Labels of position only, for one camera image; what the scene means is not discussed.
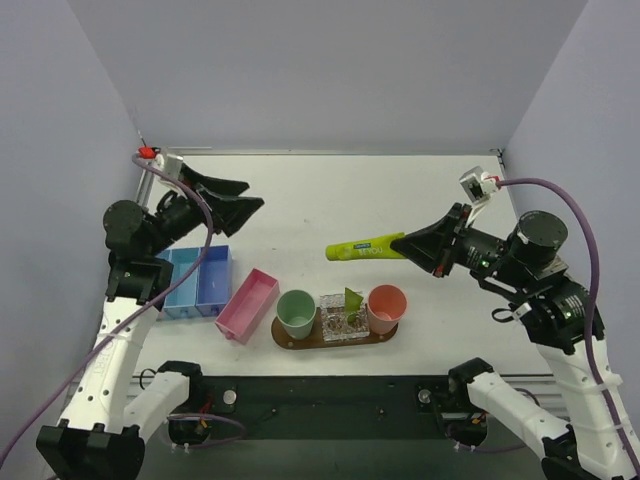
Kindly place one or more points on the coral plastic cup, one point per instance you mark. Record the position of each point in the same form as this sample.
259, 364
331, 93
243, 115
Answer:
386, 305

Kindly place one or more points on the oval wooden tray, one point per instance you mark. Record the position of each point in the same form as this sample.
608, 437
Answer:
316, 340

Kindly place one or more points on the light blue plastic bin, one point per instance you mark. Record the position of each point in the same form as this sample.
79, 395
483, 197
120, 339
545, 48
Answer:
162, 257

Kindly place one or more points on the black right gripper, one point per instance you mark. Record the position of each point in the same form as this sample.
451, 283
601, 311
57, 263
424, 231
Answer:
454, 240

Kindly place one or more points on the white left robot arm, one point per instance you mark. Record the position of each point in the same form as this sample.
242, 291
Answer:
99, 434

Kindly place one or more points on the green toothpaste tube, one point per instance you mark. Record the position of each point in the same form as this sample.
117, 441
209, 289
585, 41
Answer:
367, 249
352, 304

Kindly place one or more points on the clear crystal toothbrush holder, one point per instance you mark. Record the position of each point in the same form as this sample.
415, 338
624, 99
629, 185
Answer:
334, 324

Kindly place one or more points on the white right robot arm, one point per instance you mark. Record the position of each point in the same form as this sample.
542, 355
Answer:
596, 441

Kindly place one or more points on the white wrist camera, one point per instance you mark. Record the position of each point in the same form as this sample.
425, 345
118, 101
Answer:
479, 185
163, 160

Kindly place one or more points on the green plastic cup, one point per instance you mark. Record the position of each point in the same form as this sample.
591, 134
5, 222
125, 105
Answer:
295, 311

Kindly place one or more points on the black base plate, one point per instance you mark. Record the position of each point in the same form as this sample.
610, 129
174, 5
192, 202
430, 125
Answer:
338, 408

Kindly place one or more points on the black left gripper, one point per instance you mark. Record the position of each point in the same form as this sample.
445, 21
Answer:
201, 201

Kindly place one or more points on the pink plastic bin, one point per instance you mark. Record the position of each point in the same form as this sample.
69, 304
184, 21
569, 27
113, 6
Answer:
248, 306

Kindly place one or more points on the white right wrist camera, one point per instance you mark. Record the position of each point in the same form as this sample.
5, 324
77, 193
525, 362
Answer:
479, 185

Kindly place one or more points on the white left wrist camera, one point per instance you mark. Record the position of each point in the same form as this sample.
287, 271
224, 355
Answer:
163, 160

